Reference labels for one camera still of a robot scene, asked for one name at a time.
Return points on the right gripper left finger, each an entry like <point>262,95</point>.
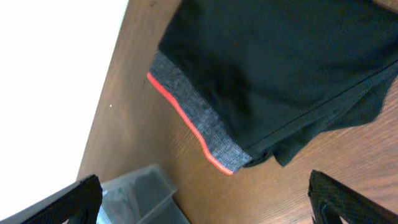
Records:
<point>79,203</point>

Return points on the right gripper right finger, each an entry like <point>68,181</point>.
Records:
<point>333,202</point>

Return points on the clear plastic storage bin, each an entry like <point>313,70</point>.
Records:
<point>141,196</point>

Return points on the black shorts red waistband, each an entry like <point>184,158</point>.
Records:
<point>260,79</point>

